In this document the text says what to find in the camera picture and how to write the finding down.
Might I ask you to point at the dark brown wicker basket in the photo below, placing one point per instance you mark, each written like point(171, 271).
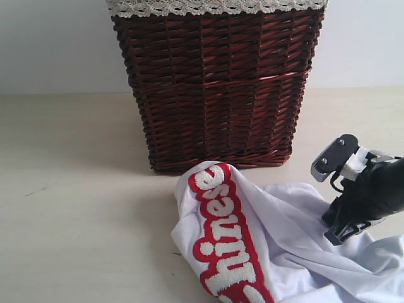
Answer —
point(219, 87)

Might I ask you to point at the white t-shirt with red lettering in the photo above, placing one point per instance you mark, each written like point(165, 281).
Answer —
point(266, 244)

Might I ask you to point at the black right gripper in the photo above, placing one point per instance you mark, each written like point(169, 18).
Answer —
point(376, 194)

